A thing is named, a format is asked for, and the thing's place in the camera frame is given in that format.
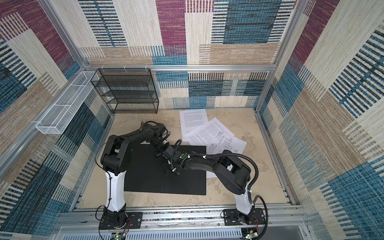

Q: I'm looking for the red folder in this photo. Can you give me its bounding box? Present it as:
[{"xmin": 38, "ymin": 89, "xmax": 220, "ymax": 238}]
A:
[{"xmin": 124, "ymin": 144, "xmax": 207, "ymax": 196}]

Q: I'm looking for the diagram sheet top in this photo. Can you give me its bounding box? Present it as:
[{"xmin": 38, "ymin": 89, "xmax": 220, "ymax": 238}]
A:
[{"xmin": 206, "ymin": 132, "xmax": 247, "ymax": 155}]

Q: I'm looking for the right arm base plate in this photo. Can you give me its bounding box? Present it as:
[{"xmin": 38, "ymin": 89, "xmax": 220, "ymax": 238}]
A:
[{"xmin": 221, "ymin": 208, "xmax": 267, "ymax": 226}]

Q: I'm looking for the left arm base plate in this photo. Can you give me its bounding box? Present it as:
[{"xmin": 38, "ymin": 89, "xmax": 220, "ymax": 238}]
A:
[{"xmin": 99, "ymin": 210, "xmax": 143, "ymax": 231}]

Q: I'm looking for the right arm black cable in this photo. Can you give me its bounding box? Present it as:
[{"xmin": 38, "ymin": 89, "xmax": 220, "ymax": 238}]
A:
[{"xmin": 206, "ymin": 152, "xmax": 269, "ymax": 240}]

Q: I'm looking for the text sheet far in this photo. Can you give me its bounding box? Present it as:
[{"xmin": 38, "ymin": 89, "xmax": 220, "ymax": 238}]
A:
[{"xmin": 179, "ymin": 109, "xmax": 208, "ymax": 142}]

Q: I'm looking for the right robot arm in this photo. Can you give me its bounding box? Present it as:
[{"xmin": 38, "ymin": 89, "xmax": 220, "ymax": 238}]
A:
[{"xmin": 159, "ymin": 142, "xmax": 259, "ymax": 225}]

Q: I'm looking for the white mesh wall basket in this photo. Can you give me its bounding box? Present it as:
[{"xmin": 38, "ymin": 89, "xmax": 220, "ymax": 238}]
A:
[{"xmin": 36, "ymin": 71, "xmax": 95, "ymax": 135}]

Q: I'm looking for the black wire shelf rack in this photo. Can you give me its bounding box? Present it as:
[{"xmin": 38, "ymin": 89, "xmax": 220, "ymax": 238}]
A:
[{"xmin": 91, "ymin": 68, "xmax": 159, "ymax": 114}]

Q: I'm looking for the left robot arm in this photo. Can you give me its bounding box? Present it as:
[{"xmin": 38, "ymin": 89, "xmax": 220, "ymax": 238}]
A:
[{"xmin": 101, "ymin": 121, "xmax": 168, "ymax": 229}]

